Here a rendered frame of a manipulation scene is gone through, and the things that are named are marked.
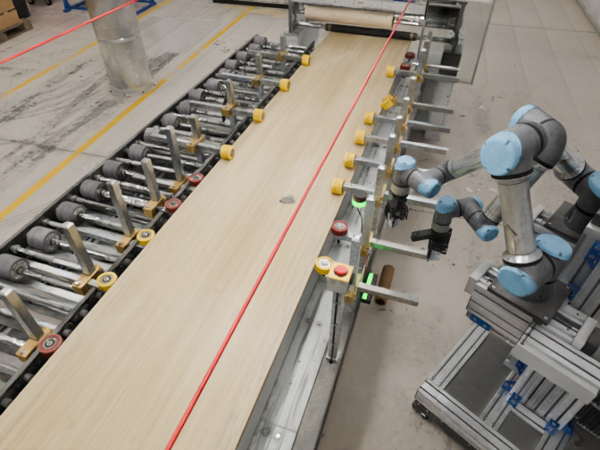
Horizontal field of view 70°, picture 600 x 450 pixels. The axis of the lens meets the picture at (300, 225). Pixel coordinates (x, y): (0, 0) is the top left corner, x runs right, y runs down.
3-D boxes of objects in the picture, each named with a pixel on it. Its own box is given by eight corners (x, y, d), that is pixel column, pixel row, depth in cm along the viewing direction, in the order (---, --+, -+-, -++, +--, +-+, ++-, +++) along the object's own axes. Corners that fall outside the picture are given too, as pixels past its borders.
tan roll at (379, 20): (453, 33, 373) (456, 18, 365) (452, 37, 365) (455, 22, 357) (297, 16, 408) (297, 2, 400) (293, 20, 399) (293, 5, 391)
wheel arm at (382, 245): (426, 256, 199) (428, 249, 196) (425, 261, 197) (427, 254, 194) (335, 235, 210) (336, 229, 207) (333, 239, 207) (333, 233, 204)
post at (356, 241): (352, 311, 196) (362, 235, 164) (350, 317, 194) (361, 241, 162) (345, 309, 197) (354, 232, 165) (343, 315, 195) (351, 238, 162)
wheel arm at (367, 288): (418, 302, 184) (420, 295, 181) (417, 308, 182) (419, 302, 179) (320, 277, 195) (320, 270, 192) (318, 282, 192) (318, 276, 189)
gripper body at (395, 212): (388, 221, 180) (393, 198, 172) (385, 208, 186) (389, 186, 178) (407, 220, 180) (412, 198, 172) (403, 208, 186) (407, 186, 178)
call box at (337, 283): (352, 281, 146) (354, 266, 141) (346, 296, 141) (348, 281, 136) (332, 276, 148) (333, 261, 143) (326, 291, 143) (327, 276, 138)
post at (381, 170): (374, 238, 231) (387, 163, 199) (373, 243, 229) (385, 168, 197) (368, 237, 232) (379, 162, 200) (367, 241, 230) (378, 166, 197)
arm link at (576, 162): (580, 200, 183) (523, 139, 152) (557, 179, 194) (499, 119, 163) (606, 180, 178) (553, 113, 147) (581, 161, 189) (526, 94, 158)
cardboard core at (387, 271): (395, 266, 294) (387, 299, 273) (393, 273, 300) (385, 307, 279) (383, 263, 296) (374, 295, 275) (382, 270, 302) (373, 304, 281)
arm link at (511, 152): (557, 284, 141) (542, 120, 124) (531, 306, 135) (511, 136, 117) (522, 275, 151) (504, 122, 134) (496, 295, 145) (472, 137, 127)
